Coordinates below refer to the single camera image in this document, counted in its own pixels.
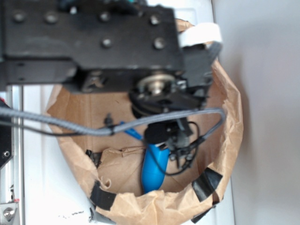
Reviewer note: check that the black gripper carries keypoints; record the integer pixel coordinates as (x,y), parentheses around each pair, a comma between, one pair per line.
(181,136)

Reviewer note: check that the blue plastic bottle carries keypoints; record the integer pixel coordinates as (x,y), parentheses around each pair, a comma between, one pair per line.
(154,168)

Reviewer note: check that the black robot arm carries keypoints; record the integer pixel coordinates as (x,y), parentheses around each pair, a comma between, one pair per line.
(98,46)

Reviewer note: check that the brown paper bag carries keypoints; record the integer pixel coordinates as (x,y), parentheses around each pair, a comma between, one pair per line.
(114,187)

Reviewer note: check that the aluminium frame rail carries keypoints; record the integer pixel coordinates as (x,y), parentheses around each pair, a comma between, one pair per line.
(12,210)

